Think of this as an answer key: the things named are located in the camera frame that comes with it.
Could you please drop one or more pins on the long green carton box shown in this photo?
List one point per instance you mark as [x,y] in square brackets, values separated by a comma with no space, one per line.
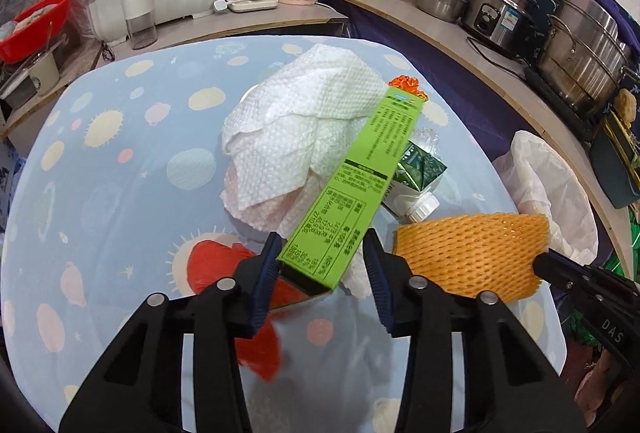
[360,173]

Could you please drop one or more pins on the large steel steamer pot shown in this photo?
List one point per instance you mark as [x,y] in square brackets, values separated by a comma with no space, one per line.
[585,53]

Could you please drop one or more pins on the black induction cooker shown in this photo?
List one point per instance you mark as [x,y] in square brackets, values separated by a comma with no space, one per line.
[550,88]

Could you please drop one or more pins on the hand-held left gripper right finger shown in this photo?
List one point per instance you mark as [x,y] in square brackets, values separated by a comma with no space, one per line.
[382,293]

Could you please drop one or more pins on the orange printed plastic bag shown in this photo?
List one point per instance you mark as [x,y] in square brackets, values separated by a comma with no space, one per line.
[406,84]
[220,263]

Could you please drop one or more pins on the straight wooden counter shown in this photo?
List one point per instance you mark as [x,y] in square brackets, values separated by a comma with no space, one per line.
[200,28]

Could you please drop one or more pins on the white mug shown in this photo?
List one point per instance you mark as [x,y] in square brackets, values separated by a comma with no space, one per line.
[45,75]

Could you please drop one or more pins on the white bin liner bag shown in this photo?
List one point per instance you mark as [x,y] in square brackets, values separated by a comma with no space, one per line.
[540,173]

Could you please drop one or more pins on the curved wooden counter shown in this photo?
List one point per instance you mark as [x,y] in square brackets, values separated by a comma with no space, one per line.
[400,5]

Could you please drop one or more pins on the white power plug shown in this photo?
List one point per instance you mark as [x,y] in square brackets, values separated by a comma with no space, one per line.
[221,5]

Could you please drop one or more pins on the green white drink carton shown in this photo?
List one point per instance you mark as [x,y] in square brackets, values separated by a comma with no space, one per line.
[420,173]

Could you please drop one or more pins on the red plastic basin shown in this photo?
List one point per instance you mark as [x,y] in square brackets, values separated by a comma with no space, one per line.
[40,25]

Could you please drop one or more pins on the steel rice cooker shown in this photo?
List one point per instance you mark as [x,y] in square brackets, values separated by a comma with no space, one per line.
[500,13]

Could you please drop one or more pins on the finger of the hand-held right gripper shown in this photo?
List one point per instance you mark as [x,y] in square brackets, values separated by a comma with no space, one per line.
[560,270]

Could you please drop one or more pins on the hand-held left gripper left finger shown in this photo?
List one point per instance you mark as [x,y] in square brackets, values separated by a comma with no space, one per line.
[262,283]

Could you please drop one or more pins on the blue planet print tablecloth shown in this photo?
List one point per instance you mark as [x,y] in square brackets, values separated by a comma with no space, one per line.
[125,193]

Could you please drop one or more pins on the orange foam net sleeve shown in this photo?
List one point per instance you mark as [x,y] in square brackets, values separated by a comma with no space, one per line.
[465,253]

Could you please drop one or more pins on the steel pot with lid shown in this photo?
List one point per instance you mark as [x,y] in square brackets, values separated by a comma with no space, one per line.
[440,0]

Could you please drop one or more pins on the white paper towel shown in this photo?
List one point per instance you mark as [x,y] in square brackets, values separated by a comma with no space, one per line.
[310,103]

